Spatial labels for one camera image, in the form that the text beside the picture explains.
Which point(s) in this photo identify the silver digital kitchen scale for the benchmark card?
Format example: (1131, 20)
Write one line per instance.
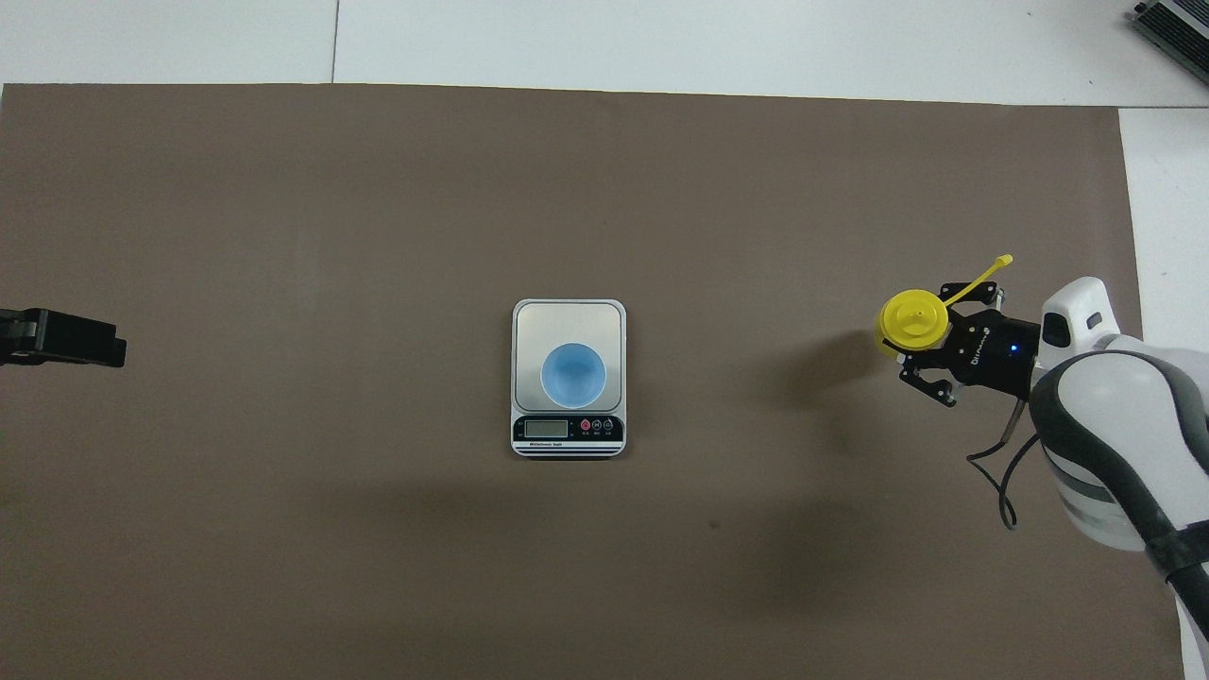
(567, 321)

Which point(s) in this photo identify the brown table mat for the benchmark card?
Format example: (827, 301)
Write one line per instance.
(661, 189)

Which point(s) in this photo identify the light blue plastic cup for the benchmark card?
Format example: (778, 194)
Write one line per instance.
(573, 376)

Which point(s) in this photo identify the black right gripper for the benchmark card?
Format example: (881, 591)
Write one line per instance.
(992, 354)

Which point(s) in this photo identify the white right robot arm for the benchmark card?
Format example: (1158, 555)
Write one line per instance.
(1115, 425)

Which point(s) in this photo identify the yellow squeeze bottle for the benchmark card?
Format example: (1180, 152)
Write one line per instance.
(911, 319)

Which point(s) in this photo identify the grey ribbed metal device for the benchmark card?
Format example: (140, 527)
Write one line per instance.
(1181, 28)

